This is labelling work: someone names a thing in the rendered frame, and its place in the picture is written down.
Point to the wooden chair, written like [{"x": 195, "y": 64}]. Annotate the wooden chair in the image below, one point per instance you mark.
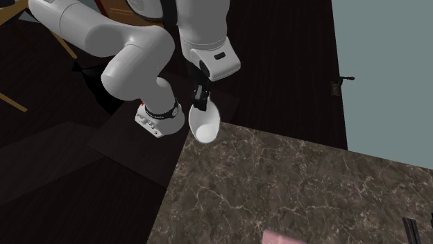
[{"x": 65, "y": 46}]

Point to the pink box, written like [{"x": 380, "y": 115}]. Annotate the pink box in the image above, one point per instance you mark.
[{"x": 279, "y": 238}]

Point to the dark robot stand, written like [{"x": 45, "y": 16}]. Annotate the dark robot stand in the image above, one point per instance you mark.
[{"x": 135, "y": 150}]

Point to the black ridged object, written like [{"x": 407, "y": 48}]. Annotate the black ridged object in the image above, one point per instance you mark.
[{"x": 411, "y": 231}]

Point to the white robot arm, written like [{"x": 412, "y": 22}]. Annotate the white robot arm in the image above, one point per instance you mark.
[{"x": 135, "y": 67}]

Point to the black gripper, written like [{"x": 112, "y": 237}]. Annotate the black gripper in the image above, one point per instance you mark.
[{"x": 201, "y": 75}]

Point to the white bowl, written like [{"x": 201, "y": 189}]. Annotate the white bowl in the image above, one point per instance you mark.
[{"x": 205, "y": 125}]

